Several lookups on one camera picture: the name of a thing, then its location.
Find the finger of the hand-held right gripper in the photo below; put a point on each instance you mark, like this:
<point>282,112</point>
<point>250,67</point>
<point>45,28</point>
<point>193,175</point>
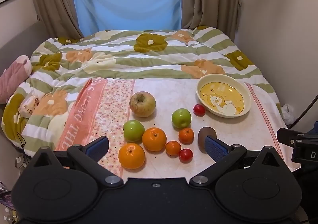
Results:
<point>285,135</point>

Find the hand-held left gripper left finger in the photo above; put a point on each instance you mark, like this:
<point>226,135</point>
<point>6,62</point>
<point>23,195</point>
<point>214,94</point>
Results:
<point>97,146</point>

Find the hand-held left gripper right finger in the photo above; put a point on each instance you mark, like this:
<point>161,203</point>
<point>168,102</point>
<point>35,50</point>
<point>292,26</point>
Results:
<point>216,149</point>

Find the brown kiwi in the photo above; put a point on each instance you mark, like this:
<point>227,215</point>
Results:
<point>202,135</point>

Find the small mandarin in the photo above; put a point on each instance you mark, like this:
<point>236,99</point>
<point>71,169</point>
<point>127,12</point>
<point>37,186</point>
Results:
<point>173,148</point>
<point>186,136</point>

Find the green apple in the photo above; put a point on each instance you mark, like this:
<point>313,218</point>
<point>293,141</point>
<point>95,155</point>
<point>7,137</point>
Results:
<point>181,118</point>
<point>133,131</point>

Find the cream cartoon-print bowl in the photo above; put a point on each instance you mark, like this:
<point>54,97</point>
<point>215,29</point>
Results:
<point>223,96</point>

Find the large orange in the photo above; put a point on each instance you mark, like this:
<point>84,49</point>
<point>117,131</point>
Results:
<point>154,139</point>
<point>131,156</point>

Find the large yellowish apple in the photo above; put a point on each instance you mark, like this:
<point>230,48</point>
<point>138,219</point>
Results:
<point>142,104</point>

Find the white plastic bag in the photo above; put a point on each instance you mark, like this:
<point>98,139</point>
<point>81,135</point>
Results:
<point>288,114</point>

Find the red tomato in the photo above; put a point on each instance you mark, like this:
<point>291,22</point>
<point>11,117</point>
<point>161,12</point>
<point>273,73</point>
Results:
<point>199,110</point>
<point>186,155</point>

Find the pink floral towel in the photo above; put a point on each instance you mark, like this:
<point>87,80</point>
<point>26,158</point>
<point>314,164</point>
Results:
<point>169,94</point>

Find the tissue packet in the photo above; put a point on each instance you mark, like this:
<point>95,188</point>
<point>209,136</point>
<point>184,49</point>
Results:
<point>29,104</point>

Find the green striped floral quilt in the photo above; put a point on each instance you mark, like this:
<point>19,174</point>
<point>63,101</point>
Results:
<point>149,57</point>

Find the pink pillow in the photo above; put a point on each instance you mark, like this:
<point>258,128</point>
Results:
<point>13,77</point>

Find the beige bed headboard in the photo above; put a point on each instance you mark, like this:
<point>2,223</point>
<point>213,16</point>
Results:
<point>19,40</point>

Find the blue sheer curtain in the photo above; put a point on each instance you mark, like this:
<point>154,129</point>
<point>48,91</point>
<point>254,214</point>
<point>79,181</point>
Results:
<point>126,5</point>

